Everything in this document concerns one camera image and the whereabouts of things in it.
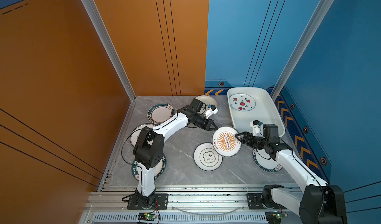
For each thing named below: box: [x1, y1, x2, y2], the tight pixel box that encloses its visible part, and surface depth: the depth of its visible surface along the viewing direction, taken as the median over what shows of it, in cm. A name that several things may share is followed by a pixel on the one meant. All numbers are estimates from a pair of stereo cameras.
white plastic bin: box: [227, 87, 286, 138], surface depth 111 cm
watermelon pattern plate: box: [229, 93, 257, 112], surface depth 115 cm
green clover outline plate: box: [193, 142, 223, 172], surface depth 89 cm
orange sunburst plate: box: [211, 125, 243, 158], surface depth 84 cm
